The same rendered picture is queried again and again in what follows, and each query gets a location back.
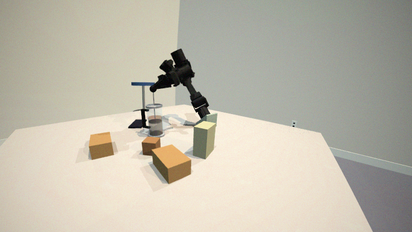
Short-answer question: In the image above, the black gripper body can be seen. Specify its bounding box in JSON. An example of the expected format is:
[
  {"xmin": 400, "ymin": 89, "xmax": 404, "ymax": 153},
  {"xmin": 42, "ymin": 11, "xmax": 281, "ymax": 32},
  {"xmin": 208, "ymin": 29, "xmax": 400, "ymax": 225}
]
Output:
[{"xmin": 165, "ymin": 68, "xmax": 184, "ymax": 86}]

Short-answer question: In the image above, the tan rectangular block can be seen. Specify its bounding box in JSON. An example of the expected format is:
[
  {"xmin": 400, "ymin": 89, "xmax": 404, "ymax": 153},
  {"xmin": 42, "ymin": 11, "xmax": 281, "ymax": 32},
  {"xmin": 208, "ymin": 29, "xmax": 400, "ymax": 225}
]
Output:
[
  {"xmin": 89, "ymin": 132, "xmax": 114, "ymax": 160},
  {"xmin": 152, "ymin": 145, "xmax": 191, "ymax": 184}
]

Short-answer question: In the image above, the brown cube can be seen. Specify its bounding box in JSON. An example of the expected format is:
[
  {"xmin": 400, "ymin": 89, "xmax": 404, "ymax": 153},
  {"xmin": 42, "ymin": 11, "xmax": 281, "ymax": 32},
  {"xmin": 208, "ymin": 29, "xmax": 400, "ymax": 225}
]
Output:
[{"xmin": 142, "ymin": 137, "xmax": 161, "ymax": 156}]

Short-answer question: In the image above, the glass french press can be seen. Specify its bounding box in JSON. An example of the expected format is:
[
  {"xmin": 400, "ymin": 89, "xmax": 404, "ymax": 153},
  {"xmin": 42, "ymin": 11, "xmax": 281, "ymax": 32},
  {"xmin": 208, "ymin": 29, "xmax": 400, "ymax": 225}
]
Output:
[{"xmin": 141, "ymin": 95, "xmax": 165, "ymax": 138}]

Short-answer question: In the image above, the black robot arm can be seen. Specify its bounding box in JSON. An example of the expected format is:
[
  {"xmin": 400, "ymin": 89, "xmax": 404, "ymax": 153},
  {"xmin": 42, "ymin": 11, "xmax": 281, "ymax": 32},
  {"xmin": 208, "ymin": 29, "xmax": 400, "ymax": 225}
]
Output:
[{"xmin": 159, "ymin": 49, "xmax": 210, "ymax": 119}]

